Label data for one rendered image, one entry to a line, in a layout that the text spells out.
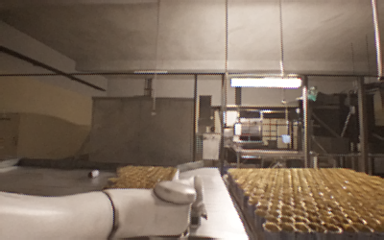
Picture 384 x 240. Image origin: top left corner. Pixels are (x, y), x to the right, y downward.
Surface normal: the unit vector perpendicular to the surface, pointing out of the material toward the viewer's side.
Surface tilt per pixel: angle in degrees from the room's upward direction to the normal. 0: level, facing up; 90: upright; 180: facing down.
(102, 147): 90
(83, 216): 57
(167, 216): 84
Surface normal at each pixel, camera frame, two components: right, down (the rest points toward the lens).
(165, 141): -0.06, -0.07
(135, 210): 0.67, -0.37
